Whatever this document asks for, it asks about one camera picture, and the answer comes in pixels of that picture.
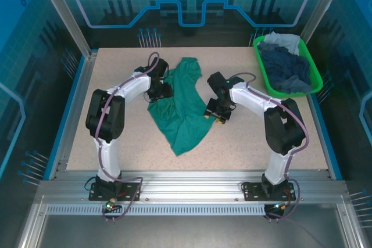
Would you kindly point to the green t-shirt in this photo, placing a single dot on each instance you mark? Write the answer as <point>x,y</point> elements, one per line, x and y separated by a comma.
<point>180,120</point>

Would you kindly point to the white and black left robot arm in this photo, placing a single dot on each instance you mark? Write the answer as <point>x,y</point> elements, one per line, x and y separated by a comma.
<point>107,158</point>

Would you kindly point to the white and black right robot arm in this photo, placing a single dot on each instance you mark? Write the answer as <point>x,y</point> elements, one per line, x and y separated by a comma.
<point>277,166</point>

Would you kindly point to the dark blue t-shirt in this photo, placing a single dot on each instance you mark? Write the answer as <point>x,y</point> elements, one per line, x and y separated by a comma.
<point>282,65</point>

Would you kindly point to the grey-blue t-shirt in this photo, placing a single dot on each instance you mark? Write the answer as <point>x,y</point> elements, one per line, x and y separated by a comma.
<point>290,86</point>

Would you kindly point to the light grey t-shirt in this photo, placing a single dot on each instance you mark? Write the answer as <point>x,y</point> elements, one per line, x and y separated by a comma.
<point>283,40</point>

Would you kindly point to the green plastic basket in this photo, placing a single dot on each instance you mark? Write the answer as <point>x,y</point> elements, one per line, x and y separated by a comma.
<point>313,66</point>

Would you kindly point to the adapter with green light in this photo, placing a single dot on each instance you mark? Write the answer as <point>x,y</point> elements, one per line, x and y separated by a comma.
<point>110,205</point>
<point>279,206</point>

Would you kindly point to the grey metal lower panel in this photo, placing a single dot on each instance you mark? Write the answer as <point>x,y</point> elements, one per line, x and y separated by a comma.
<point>189,233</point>

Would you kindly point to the aluminium frame cross rail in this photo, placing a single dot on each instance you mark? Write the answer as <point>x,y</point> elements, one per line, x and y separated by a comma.
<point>189,187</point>

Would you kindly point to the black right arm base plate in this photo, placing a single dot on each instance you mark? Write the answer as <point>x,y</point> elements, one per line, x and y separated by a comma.
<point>253,191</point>

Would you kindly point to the aluminium side rail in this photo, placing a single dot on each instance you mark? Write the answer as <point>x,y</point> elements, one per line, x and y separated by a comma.
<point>325,137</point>
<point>72,114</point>

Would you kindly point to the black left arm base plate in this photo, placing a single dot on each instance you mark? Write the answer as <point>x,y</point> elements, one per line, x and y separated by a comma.
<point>130,190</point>

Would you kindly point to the aluminium frame post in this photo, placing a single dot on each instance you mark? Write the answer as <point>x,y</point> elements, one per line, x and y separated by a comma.
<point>322,4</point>
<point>66,12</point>

